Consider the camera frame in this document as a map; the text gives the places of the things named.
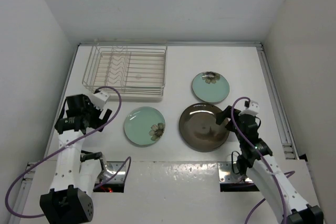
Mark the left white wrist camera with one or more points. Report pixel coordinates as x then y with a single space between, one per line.
102 98

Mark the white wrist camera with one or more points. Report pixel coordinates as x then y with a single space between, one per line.
102 98
251 108

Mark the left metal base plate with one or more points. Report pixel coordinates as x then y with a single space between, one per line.
111 168

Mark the aluminium frame rail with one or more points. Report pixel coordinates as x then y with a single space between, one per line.
286 136

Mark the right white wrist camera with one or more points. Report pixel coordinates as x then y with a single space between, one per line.
251 108

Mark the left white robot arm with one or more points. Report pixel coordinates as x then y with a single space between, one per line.
69 197

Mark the metal base plate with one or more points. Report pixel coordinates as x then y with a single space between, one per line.
111 168
227 176

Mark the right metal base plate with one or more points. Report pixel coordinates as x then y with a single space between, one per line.
227 176

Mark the dark brown glazed plate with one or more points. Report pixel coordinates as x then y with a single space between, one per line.
198 128

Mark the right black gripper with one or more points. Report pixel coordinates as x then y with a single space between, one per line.
221 116

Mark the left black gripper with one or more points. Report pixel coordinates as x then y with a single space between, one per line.
88 104

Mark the small teal flower plate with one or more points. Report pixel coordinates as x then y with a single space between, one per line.
210 87

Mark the large teal flower plate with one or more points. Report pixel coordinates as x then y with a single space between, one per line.
144 126

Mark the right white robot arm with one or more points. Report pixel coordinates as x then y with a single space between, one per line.
257 162

